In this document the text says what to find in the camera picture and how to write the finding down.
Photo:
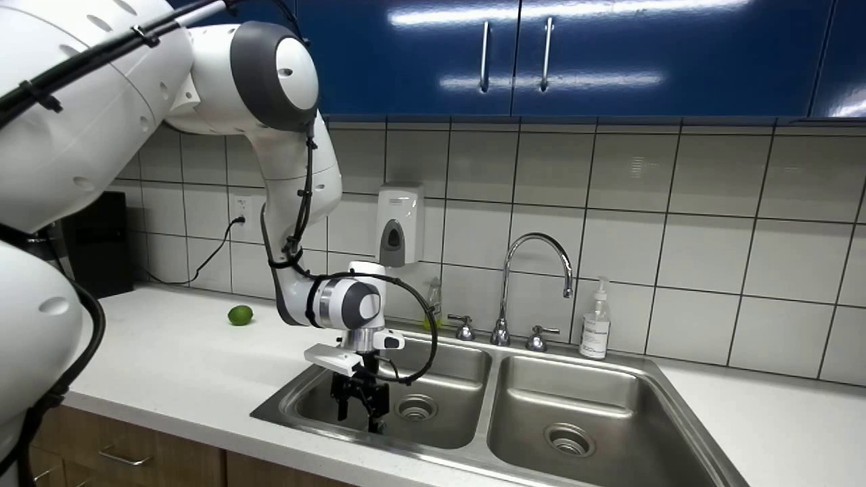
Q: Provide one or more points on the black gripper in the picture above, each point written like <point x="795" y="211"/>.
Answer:
<point x="365" y="382"/>

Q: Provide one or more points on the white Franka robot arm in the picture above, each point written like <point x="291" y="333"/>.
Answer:
<point x="82" y="118"/>

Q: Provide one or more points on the round sink drain strainer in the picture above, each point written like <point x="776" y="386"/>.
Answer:
<point x="570" y="439"/>
<point x="419" y="409"/>

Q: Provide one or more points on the stainless steel double sink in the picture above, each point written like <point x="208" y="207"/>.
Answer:
<point x="532" y="395"/>

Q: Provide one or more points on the green lime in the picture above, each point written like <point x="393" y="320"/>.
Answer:
<point x="241" y="316"/>

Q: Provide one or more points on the wooden base cabinet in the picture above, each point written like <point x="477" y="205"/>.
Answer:
<point x="136" y="456"/>

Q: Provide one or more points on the chrome gooseneck faucet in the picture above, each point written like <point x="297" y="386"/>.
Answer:
<point x="540" y="241"/>

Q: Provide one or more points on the clear soap pump bottle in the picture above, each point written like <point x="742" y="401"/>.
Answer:
<point x="596" y="328"/>

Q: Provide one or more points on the black countertop appliance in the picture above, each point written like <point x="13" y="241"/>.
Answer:
<point x="95" y="244"/>

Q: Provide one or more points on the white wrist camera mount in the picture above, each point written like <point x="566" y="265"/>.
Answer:
<point x="331" y="357"/>

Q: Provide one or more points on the white wall soap dispenser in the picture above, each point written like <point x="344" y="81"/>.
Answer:
<point x="398" y="225"/>

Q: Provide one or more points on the white wall outlet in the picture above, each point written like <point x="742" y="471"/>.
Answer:
<point x="245" y="207"/>

